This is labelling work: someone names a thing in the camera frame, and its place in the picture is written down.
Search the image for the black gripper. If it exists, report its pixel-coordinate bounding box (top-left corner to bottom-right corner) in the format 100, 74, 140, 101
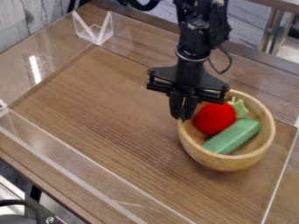
147, 57, 230, 121

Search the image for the black table leg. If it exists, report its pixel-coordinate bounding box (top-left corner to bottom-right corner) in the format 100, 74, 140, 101
30, 185, 43, 202

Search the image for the green rectangular block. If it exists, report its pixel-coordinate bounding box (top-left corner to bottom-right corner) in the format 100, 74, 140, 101
202, 118, 261, 155

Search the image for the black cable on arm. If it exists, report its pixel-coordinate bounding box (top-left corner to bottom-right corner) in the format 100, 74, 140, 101
209, 43, 234, 75

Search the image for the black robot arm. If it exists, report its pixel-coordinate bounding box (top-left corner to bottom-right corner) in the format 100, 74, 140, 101
147, 0, 231, 121

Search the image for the metal stand in background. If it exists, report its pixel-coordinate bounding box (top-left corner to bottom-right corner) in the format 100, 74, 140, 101
259, 8, 295, 55

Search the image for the red plush fruit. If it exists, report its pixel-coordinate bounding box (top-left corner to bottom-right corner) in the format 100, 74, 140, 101
192, 97, 249, 136

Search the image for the clear acrylic front wall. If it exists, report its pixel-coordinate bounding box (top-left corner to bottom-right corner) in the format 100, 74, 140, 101
0, 101, 195, 224

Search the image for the wooden bowl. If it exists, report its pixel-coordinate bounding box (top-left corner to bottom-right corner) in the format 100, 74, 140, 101
178, 89, 277, 172

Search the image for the clear acrylic corner bracket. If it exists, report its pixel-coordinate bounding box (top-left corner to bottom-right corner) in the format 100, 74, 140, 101
71, 11, 114, 46

